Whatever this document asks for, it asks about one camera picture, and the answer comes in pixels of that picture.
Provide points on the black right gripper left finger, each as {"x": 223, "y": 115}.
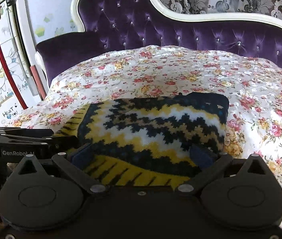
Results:
{"x": 72, "y": 165}

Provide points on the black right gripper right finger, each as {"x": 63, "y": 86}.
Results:
{"x": 210, "y": 164}

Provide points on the yellow black patterned knit sweater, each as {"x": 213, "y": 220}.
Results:
{"x": 146, "y": 141}

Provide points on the floral bedspread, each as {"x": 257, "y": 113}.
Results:
{"x": 252, "y": 85}

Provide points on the purple tufted velvet headboard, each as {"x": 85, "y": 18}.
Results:
{"x": 114, "y": 25}

